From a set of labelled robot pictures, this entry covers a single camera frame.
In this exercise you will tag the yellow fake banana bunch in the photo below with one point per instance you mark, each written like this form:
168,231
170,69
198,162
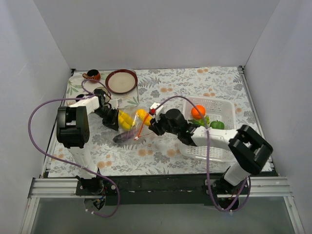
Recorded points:
125,121

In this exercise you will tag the clear zip top bag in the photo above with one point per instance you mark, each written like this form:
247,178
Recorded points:
142,129

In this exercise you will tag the aluminium frame rail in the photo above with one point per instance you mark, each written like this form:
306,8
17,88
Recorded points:
71,187

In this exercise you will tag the orange fake fruit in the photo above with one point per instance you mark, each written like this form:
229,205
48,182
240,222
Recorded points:
198,112

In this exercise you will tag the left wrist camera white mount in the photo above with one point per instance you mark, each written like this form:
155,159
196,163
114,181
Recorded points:
115,103

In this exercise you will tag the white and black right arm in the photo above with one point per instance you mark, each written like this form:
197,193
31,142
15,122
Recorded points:
250,149

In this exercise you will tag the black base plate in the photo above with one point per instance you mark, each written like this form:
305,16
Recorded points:
113,196

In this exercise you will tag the cream enamel mug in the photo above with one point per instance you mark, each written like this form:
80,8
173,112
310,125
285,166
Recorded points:
102,88

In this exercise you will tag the brown ceramic cup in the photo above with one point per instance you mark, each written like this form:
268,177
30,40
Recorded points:
92,74

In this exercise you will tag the red rimmed beige plate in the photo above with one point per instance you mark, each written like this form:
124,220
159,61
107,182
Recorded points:
121,81

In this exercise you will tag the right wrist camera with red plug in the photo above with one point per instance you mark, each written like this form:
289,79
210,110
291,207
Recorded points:
156,109

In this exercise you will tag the white perforated plastic basket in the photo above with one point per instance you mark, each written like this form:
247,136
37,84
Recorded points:
217,110

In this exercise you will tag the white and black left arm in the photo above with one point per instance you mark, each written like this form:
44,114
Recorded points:
74,133

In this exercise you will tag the small green fake cucumber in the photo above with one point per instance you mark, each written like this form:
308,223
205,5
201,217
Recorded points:
199,122

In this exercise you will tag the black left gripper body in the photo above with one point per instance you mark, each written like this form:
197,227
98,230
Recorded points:
112,119

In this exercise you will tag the green fake bell pepper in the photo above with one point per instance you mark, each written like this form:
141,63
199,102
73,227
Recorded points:
217,125

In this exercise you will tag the dark blue ceramic cup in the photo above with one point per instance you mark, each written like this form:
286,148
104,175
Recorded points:
79,97

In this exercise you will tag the dark purple fake eggplant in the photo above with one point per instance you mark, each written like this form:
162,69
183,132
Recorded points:
125,136

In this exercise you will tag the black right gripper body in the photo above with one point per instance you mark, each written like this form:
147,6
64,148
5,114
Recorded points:
157,126

